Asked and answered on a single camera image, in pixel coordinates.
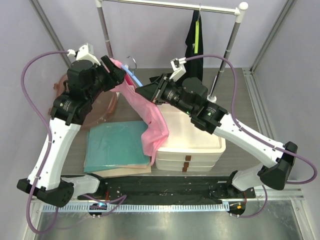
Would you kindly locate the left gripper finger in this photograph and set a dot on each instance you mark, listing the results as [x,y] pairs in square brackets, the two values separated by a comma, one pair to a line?
[118,74]
[108,63]

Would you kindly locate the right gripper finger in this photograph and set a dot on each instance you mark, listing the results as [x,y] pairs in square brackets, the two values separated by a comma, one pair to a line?
[157,78]
[150,92]

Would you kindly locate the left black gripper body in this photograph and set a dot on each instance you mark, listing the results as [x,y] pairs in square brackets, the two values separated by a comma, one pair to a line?
[104,80]

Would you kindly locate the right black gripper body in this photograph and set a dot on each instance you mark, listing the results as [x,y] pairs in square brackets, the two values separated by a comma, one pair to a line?
[168,93]

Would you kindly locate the blue clothes hanger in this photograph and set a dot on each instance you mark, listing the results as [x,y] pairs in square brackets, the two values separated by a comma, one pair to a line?
[131,72]

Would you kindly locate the black t shirt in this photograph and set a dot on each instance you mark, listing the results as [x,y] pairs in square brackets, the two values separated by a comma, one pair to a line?
[193,69]

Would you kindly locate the pink t shirt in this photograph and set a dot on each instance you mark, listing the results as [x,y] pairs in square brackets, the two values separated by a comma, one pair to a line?
[157,131]

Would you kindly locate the lime green clothes hanger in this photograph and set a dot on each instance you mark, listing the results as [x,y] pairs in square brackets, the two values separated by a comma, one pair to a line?
[197,32]

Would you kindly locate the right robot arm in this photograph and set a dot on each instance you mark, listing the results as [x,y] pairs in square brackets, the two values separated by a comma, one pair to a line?
[276,159]

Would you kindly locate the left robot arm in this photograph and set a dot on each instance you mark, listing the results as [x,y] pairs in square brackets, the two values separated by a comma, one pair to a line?
[85,81]

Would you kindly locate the pink translucent plastic basket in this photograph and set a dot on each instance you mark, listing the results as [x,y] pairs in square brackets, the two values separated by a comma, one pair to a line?
[100,110]

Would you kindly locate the top white tray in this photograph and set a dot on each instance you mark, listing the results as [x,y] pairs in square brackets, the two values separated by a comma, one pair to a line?
[184,137]

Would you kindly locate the white tray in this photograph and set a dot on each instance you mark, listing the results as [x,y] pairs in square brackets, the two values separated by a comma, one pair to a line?
[179,156]
[184,137]
[184,166]

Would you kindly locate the teal folder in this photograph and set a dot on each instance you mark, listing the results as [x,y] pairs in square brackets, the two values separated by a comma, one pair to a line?
[115,147]

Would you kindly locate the bottom white tray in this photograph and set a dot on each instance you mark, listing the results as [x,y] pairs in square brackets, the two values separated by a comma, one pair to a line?
[184,166]

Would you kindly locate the middle white tray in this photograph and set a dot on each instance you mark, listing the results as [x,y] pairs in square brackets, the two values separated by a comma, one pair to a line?
[179,156]

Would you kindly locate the pink folder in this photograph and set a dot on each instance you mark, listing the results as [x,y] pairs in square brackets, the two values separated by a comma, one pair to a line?
[130,166]

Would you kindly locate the beige board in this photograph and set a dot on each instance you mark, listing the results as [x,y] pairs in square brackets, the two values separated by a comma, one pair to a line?
[125,171]

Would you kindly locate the white metal clothes rack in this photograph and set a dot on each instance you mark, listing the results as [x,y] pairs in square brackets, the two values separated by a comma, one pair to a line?
[154,31]

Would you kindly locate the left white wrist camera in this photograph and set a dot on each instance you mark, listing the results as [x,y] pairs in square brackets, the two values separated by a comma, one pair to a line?
[85,52]

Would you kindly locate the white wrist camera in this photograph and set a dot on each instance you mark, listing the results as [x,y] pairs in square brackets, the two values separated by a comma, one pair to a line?
[178,68]
[85,52]

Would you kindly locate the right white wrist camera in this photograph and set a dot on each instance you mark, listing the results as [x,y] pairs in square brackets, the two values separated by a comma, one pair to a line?
[178,68]

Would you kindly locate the white cable duct strip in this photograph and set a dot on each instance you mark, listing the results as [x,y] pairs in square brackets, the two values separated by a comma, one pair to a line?
[91,207]

